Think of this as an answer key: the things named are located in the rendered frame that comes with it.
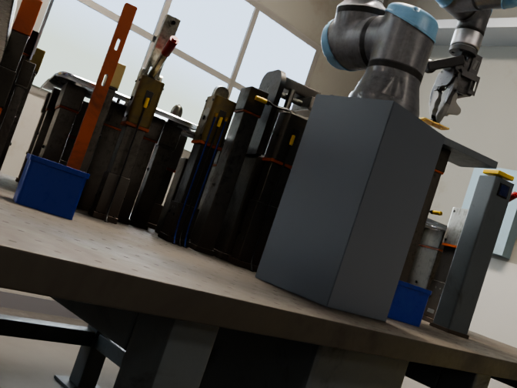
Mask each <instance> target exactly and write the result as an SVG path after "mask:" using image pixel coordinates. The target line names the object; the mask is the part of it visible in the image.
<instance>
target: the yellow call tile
mask: <svg viewBox="0 0 517 388"><path fill-rule="evenodd" d="M482 173H484V174H486V175H487V176H498V177H499V178H502V179H504V180H507V181H513V179H514V177H513V176H511V175H509V174H507V173H504V172H502V171H500V170H492V169H484V170H483V172H482Z"/></svg>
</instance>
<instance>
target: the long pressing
mask: <svg viewBox="0 0 517 388"><path fill-rule="evenodd" d="M49 82H50V83H52V84H53V85H57V86H58V87H60V88H61V87H62V86H63V85H64V84H66V83H67V82H70V83H73V84H75V85H78V86H81V87H82V88H85V89H87V92H86V95H85V97H86V98H88V99H90V98H91V96H92V93H93V90H94V87H95V84H96V83H94V82H90V81H89V80H86V79H83V78H81V77H79V76H77V75H73V74H71V73H69V72H64V71H63V72H57V73H55V74H54V75H53V76H52V77H51V78H50V79H49ZM129 99H130V97H128V96H127V95H123V94H121V93H119V92H115V95H114V97H113V100H112V101H113V102H117V100H120V103H119V104H120V105H123V106H125V107H127V105H128V101H129ZM154 116H156V117H158V118H160V119H164V120H165V122H167V121H168V120H171V121H173V122H177V123H178V127H179V128H181V129H182V133H181V135H183V136H186V137H189V138H191V139H193V137H194V136H193V135H194V134H195V130H196V128H197V126H198V125H197V124H195V123H193V122H190V121H188V120H185V119H182V118H180V117H178V116H176V115H173V114H171V113H168V112H165V111H163V110H161V109H156V111H155V114H154ZM193 130H194V131H193ZM425 227H426V228H430V229H437V230H441V231H446V229H447V226H446V225H444V224H441V223H440V222H436V221H435V220H432V219H429V218H427V220H426V223H425Z"/></svg>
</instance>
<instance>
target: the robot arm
mask: <svg viewBox="0 0 517 388"><path fill-rule="evenodd" d="M383 1H384V0H344V1H343V2H342V3H340V4H339V5H338V6H337V9H336V14H335V18H334V19H333V20H331V21H330V22H328V24H327V25H326V26H325V27H324V28H323V31H322V37H321V44H322V51H323V54H324V56H325V57H326V59H327V61H328V62H329V64H330V65H332V66H333V67H335V68H337V69H341V70H347V71H350V72H354V71H365V74H364V75H363V76H362V78H361V79H360V81H359V83H358V85H357V86H356V87H355V89H354V91H352V92H351V93H350V94H349V97H355V98H364V99H381V100H391V101H395V102H397V103H398V104H400V105H401V106H402V107H404V108H405V109H407V110H408V111H410V112H411V113H412V114H413V115H415V116H417V117H418V118H419V88H420V85H421V82H422V79H423V76H424V74H425V72H426V73H433V72H434V71H435V70H438V69H442V70H441V72H440V73H439V74H438V77H437V79H436V80H435V84H434V85H433V88H432V91H431V95H430V101H429V105H430V106H429V111H430V118H431V119H436V122H437V123H438V124H439V123H440V122H441V121H442V119H443V118H444V116H448V115H459V114H460V112H461V108H460V107H459V105H458V104H457V102H456V100H457V99H460V98H465V97H470V96H471V95H473V96H475V92H476V89H477V87H478V84H479V80H480V77H478V76H477V75H478V71H479V67H480V65H481V62H482V58H483V57H482V56H480V55H477V53H478V52H479V49H480V47H481V44H482V40H483V36H484V34H485V30H486V27H487V24H488V22H489V18H490V16H491V14H492V10H493V9H499V8H502V9H507V8H514V7H517V0H436V1H437V2H438V4H439V6H440V7H441V8H444V9H445V10H446V11H447V12H448V13H449V14H450V15H452V16H453V17H454V18H455V19H456V20H458V22H457V25H456V27H455V32H454V35H453V37H452V42H451V46H450V49H449V53H450V54H451V55H453V56H454V57H449V58H445V59H437V60H434V59H430V58H429V57H430V55H431V52H432V48H433V45H434V43H435V42H436V40H435V38H436V36H437V32H438V29H439V25H438V22H437V21H436V20H435V18H434V17H433V16H432V15H430V14H429V13H428V12H426V11H424V10H422V9H420V8H418V7H415V6H414V5H409V4H405V3H401V2H393V3H391V4H389V5H388V7H387V8H385V7H384V6H383ZM475 82H477V83H476V86H475ZM474 86H475V91H473V89H474ZM442 91H443V93H442Z"/></svg>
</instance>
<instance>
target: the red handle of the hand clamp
mask: <svg viewBox="0 0 517 388"><path fill-rule="evenodd" d="M178 42H179V40H178V38H177V37H176V36H174V35H172V36H171V37H170V38H169V40H168V41H167V43H166V44H165V46H164V48H163V49H162V53H161V54H160V56H159V57H158V59H157V60H156V62H155V64H154V65H153V66H152V68H151V70H150V71H149V73H148V74H147V76H148V77H150V78H153V79H155V76H156V74H157V73H158V71H159V69H160V68H161V67H162V65H163V64H164V62H165V60H166V59H167V58H168V57H169V56H170V55H171V54H172V52H173V50H174V49H175V47H176V46H177V44H178Z"/></svg>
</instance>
